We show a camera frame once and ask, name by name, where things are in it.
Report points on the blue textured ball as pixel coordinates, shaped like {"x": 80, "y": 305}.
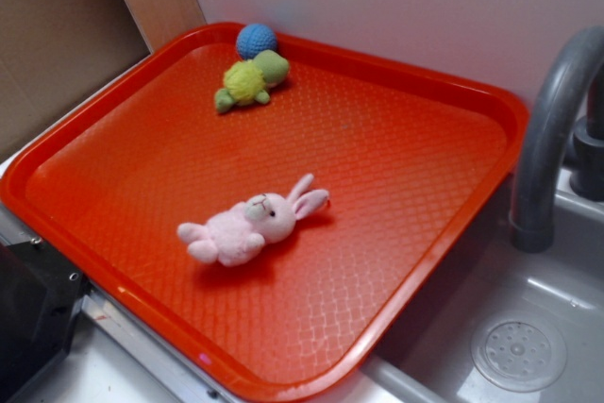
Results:
{"x": 255, "y": 38}

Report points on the dark grey faucet handle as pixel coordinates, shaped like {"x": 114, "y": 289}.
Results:
{"x": 587, "y": 180}

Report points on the grey toy sink basin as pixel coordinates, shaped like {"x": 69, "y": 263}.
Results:
{"x": 425, "y": 355}

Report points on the pink plush bunny toy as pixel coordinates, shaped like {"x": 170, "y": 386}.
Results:
{"x": 236, "y": 236}

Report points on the round sink drain strainer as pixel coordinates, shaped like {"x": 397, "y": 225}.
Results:
{"x": 518, "y": 351}

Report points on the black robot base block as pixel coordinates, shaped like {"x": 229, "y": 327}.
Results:
{"x": 41, "y": 297}

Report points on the green plush turtle toy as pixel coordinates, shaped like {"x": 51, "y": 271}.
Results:
{"x": 250, "y": 81}

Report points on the grey curved faucet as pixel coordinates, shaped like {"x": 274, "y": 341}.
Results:
{"x": 560, "y": 103}

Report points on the brown cardboard panel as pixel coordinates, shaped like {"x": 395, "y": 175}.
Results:
{"x": 54, "y": 55}

